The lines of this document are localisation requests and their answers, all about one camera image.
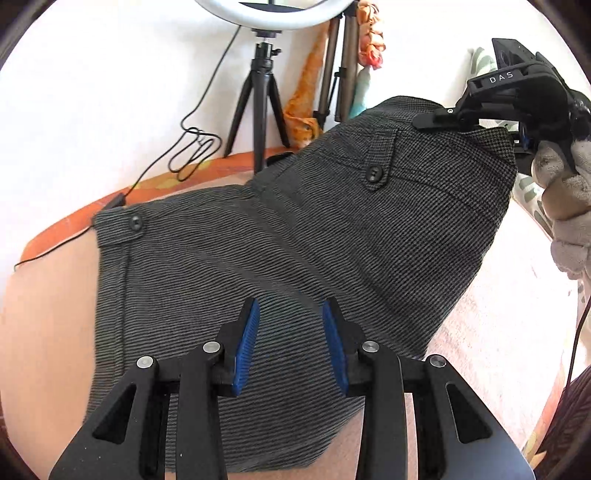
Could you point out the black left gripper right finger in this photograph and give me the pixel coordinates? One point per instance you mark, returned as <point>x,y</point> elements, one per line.
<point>457,436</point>

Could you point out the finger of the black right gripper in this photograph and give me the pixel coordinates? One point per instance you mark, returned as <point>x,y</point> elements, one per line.
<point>439,119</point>
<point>520,137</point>

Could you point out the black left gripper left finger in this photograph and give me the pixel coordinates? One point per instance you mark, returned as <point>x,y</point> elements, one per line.
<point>125,437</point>

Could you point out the grey houndstooth pants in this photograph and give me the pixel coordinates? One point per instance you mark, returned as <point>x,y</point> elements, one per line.
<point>392,221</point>

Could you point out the right hand grey glove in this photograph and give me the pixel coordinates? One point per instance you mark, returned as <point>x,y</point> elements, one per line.
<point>566,202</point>

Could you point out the green striped pillow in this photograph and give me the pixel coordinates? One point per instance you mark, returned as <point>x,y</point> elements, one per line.
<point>525,191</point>

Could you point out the large grey tripod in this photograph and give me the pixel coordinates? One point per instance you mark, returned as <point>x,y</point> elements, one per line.
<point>340,67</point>

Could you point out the zebra patterned trousers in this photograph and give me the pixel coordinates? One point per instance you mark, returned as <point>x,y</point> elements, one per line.
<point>567,442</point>

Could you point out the peach fleece blanket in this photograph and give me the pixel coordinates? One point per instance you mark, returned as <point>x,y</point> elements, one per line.
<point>48,354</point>

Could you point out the orange floral scarf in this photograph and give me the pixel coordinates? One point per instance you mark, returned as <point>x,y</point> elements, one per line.
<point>302,127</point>

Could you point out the small black tripod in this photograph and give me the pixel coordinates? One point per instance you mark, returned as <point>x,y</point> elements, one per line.
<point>262,85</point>

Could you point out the orange floral bedsheet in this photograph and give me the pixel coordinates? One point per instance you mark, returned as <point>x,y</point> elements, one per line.
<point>211,173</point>

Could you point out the white ring light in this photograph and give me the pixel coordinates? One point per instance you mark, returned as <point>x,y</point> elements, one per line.
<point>274,17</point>

